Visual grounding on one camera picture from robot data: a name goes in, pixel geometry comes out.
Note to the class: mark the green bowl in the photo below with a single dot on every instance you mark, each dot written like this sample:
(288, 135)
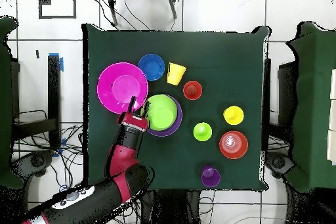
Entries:
(161, 112)

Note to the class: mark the pink bowl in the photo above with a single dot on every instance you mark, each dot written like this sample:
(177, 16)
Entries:
(122, 84)

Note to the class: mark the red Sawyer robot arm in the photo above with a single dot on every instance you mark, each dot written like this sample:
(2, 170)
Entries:
(105, 189)

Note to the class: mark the purple bowl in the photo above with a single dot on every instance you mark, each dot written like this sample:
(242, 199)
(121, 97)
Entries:
(179, 121)

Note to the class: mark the blue bowl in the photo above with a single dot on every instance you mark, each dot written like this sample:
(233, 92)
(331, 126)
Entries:
(151, 67)

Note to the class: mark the yellow ribbed cup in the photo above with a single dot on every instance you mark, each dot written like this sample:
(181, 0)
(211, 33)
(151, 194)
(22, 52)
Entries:
(175, 74)

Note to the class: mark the orange cup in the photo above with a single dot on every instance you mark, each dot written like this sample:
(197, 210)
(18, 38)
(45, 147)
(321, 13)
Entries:
(192, 90)

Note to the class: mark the green cup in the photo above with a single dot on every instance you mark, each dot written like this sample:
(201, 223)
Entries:
(202, 132)

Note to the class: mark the black metal stand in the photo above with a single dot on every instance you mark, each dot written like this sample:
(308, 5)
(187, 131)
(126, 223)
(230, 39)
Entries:
(54, 90)

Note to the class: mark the blue tape strip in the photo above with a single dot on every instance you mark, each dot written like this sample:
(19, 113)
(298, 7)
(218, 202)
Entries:
(62, 65)

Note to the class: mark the tall yellow cup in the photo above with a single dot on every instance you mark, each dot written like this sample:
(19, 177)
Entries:
(233, 115)

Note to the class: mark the dark green tablecloth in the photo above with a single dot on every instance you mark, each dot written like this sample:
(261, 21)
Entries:
(223, 58)

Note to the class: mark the purple cup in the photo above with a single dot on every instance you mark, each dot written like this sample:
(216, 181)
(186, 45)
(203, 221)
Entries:
(211, 178)

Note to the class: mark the orange bowl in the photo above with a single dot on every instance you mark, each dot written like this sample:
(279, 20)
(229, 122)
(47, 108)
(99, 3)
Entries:
(240, 145)

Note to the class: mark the neighbouring green-clothed table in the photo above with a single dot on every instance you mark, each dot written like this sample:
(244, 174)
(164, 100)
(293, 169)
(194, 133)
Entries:
(312, 103)
(5, 103)

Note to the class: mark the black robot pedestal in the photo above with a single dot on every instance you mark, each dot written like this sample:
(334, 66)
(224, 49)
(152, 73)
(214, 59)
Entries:
(170, 208)

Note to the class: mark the grey robot pedestal leg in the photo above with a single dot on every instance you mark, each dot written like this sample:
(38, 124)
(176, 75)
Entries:
(278, 162)
(36, 161)

